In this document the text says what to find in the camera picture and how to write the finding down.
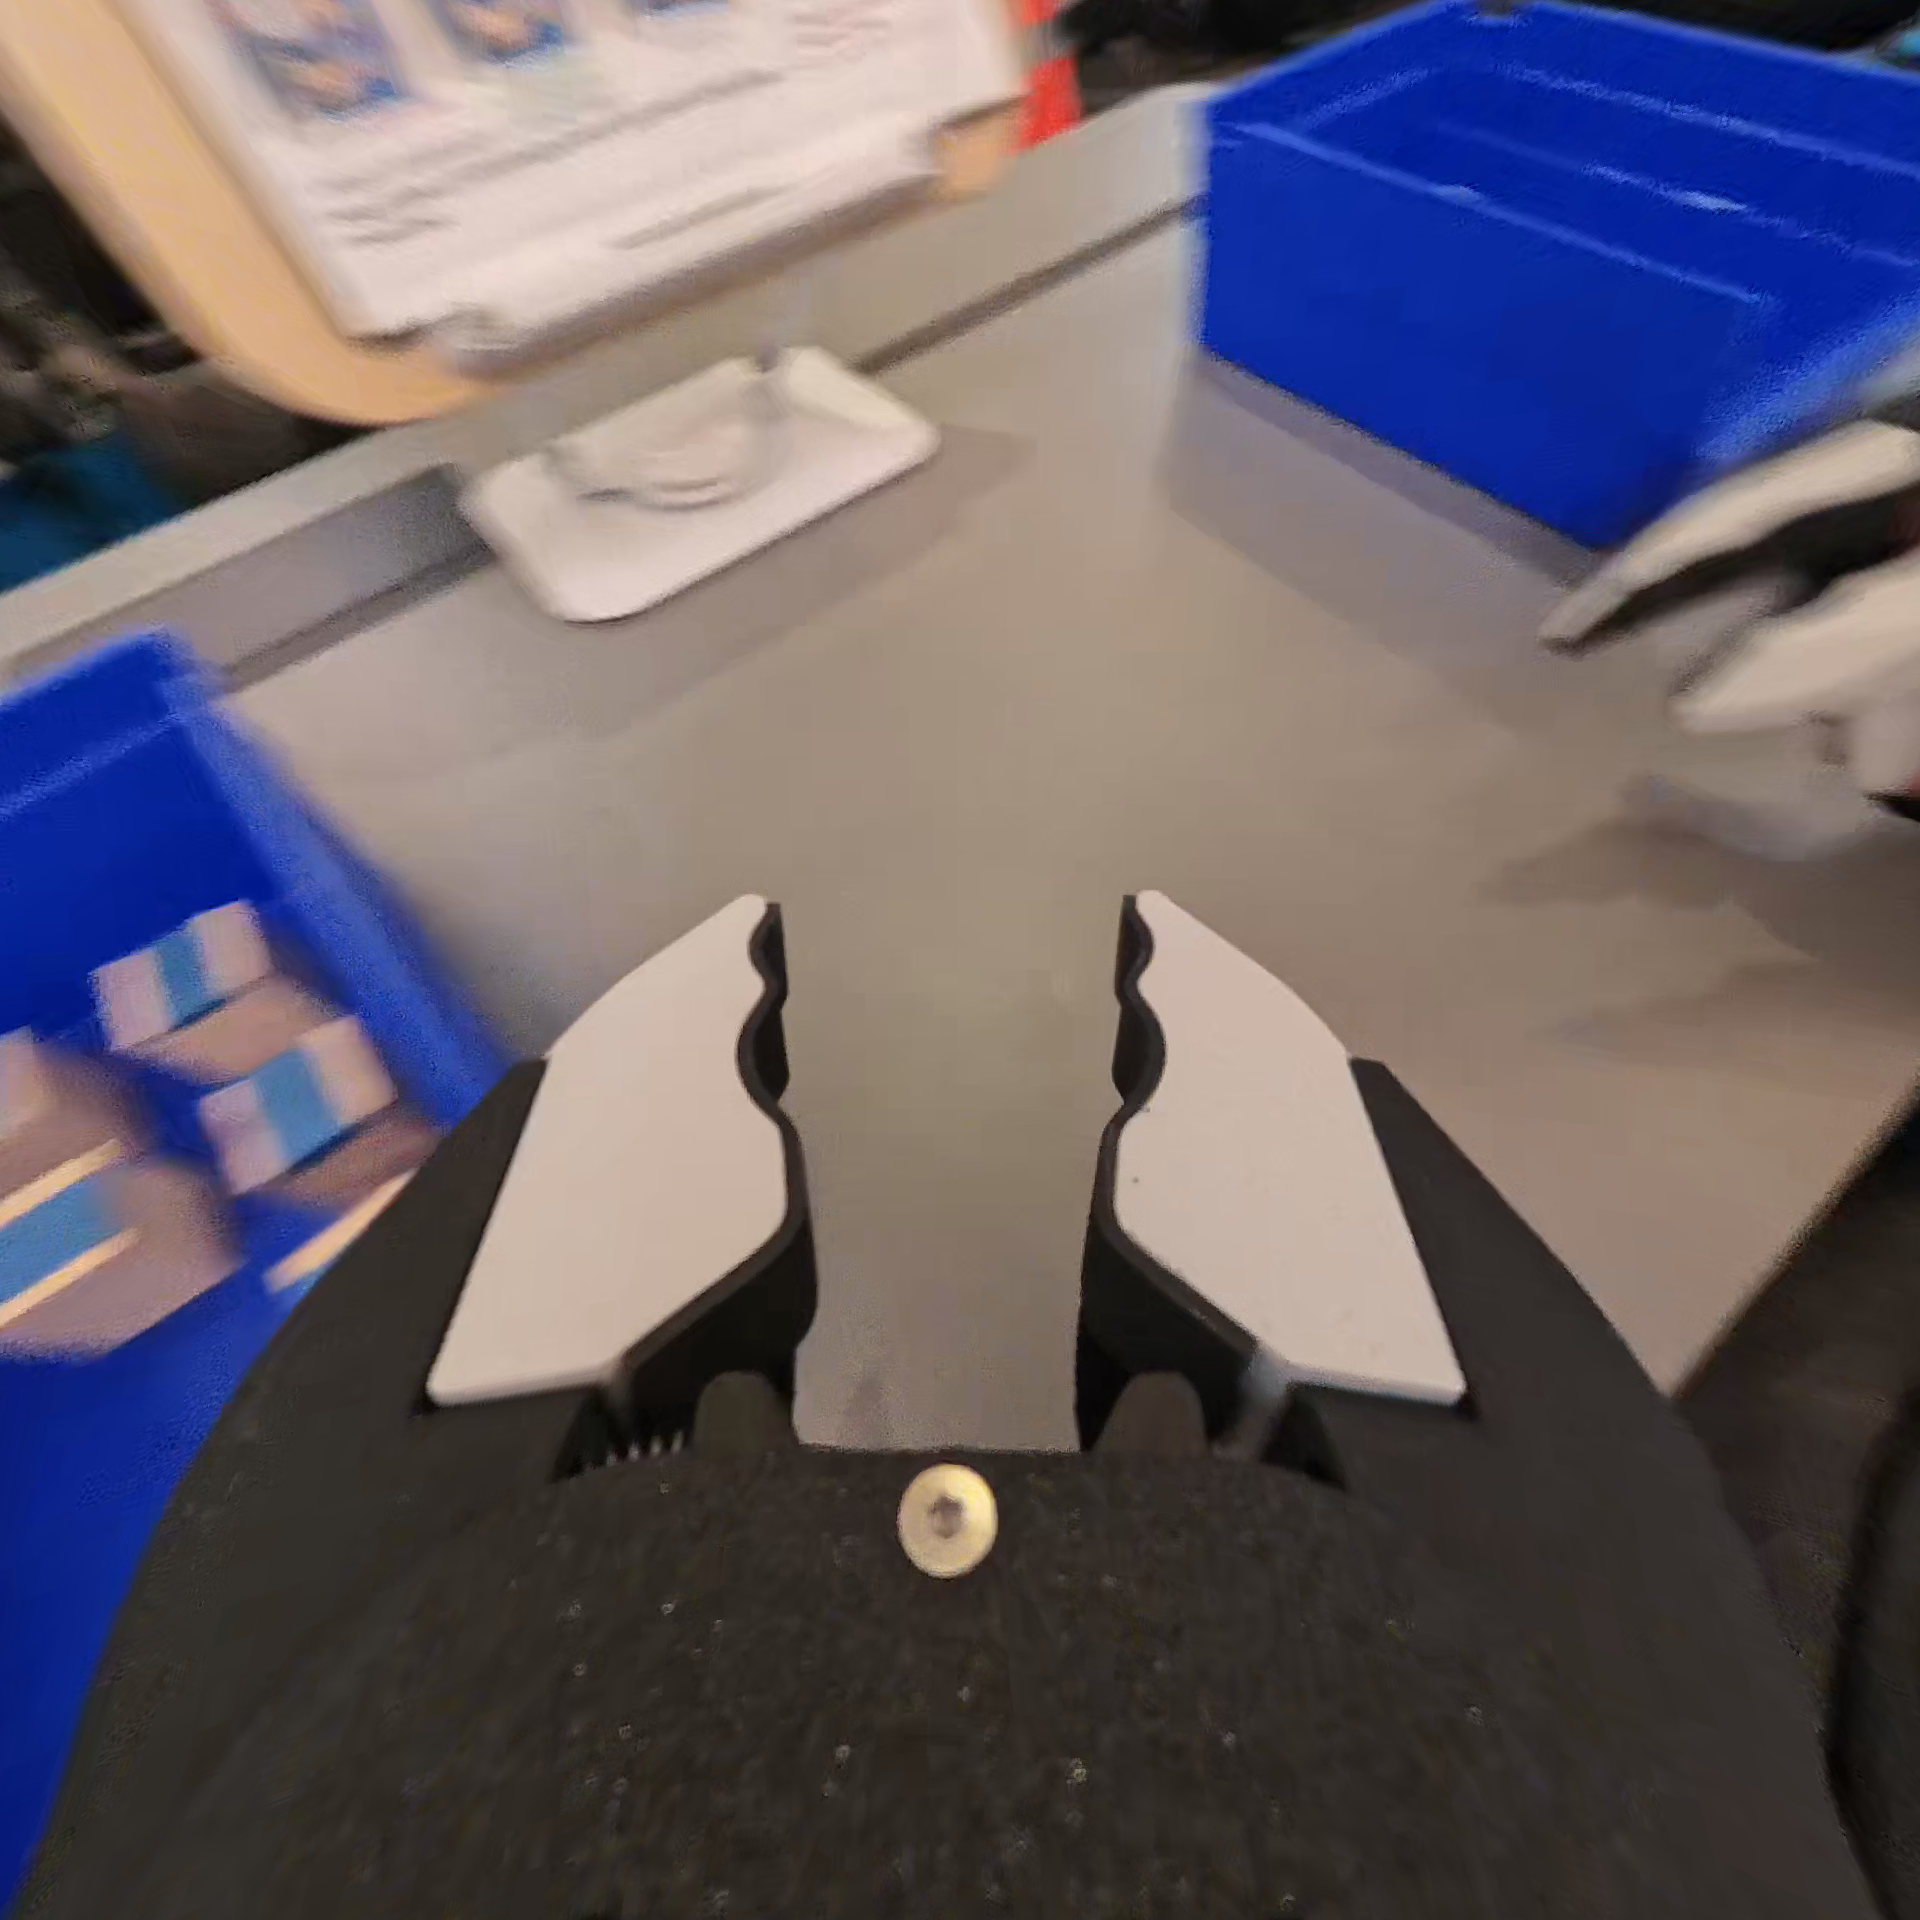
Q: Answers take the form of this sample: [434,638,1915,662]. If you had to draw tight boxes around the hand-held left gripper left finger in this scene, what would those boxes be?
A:
[424,895,818,1463]

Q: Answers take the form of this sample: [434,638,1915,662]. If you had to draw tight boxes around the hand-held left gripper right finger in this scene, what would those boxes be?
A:
[1078,890,1469,1463]

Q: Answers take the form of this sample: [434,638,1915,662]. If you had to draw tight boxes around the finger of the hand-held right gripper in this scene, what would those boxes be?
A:
[1543,424,1920,647]
[1672,560,1920,740]

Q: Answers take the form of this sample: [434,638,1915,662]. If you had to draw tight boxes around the blue plastic bin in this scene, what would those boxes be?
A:
[0,631,512,1863]
[1197,0,1920,548]

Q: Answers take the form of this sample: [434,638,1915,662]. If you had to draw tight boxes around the cluster of taped wooden cubes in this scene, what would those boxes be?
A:
[0,898,423,1365]

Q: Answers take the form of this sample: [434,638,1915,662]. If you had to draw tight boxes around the person's legs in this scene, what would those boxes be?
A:
[1679,1110,1920,1920]

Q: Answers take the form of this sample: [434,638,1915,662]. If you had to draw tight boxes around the wood and white document stand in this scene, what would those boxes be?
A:
[0,0,1038,623]

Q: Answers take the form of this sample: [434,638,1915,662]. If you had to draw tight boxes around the printed instruction sheet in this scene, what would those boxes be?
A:
[111,0,1028,354]

